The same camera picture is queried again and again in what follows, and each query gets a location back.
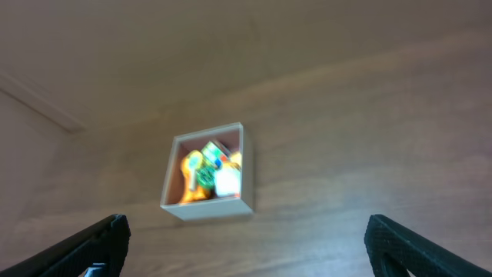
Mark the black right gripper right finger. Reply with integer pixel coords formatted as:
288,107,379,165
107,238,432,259
364,214,491,277

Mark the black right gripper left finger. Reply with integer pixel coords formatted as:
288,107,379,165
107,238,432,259
1,214,131,277

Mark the orange dinosaur toy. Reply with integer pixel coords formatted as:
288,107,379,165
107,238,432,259
179,150,211,205

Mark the green round plastic toy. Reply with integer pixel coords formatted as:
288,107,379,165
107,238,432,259
196,165,216,190

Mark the white plush duck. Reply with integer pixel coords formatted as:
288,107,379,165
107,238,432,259
214,151,242,198

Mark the colourful puzzle cube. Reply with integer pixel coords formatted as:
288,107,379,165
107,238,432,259
201,140,231,169

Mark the wooden cat rattle drum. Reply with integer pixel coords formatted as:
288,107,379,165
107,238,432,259
187,150,203,192

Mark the white open cardboard box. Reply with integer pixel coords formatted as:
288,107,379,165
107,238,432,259
160,122,254,221

